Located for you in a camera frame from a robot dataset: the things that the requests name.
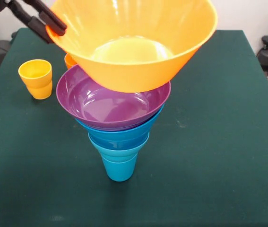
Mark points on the large yellow bowl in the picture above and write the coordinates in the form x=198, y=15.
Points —
x=136, y=35

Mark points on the purple bowl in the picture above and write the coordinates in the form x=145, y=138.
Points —
x=114, y=106

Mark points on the large blue bowl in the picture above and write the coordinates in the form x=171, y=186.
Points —
x=119, y=134

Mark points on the shallow blue bowl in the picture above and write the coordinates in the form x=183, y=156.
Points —
x=122, y=144

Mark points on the small ribbed teal bowl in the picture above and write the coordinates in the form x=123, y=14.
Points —
x=119, y=156

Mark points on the blue cup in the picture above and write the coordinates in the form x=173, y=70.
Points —
x=120, y=171

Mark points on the orange cup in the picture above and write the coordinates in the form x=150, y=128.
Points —
x=70, y=62

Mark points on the yellow cup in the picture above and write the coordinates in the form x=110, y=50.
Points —
x=38, y=82

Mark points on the dark green tablecloth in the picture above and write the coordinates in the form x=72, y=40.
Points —
x=195, y=177

